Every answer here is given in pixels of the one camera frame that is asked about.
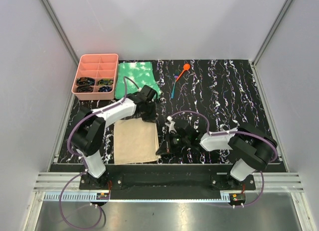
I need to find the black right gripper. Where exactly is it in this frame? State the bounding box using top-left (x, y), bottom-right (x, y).
top-left (157, 131), bottom-right (189, 156)

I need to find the beige cloth napkin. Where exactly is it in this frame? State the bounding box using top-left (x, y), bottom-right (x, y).
top-left (114, 118), bottom-right (160, 165)

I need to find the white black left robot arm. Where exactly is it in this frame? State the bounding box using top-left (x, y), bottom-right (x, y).
top-left (67, 85), bottom-right (158, 189)

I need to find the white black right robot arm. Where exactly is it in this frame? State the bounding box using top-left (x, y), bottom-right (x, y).
top-left (156, 120), bottom-right (278, 190)

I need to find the teal plastic utensil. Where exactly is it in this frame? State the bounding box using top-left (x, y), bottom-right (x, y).
top-left (170, 79), bottom-right (177, 99)

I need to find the green white tie-dye cloth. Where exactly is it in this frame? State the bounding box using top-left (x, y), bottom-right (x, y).
top-left (115, 62), bottom-right (161, 100)

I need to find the blue coiled band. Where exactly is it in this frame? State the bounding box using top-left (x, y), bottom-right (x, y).
top-left (98, 86), bottom-right (113, 93)

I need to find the yellow green coiled band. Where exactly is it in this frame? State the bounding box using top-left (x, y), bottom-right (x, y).
top-left (97, 78), bottom-right (114, 86)

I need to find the black marble pattern mat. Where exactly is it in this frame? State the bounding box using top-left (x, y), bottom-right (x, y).
top-left (56, 58), bottom-right (272, 164)

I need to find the orange plastic spoon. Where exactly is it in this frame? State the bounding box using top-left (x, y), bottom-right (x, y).
top-left (176, 63), bottom-right (190, 81)

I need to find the pink compartment tray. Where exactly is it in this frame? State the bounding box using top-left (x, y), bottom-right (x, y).
top-left (72, 53), bottom-right (119, 101)

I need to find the dark coiled band bottom-left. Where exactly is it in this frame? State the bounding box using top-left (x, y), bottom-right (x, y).
top-left (76, 85), bottom-right (94, 93)

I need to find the dark coiled band top-left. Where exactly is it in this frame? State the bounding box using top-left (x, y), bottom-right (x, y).
top-left (76, 77), bottom-right (95, 86)

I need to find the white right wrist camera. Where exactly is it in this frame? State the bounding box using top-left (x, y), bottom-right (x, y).
top-left (165, 116), bottom-right (176, 134)

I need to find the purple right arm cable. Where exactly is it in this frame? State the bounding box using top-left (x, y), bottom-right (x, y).
top-left (170, 111), bottom-right (279, 208)

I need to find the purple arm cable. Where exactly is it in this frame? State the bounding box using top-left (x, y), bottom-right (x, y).
top-left (170, 111), bottom-right (279, 208)
top-left (58, 76), bottom-right (143, 229)

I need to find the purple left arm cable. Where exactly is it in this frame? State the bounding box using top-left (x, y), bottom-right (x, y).
top-left (58, 76), bottom-right (143, 229)

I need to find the aluminium front frame rail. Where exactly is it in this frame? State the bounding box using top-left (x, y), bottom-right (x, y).
top-left (33, 172), bottom-right (304, 203)

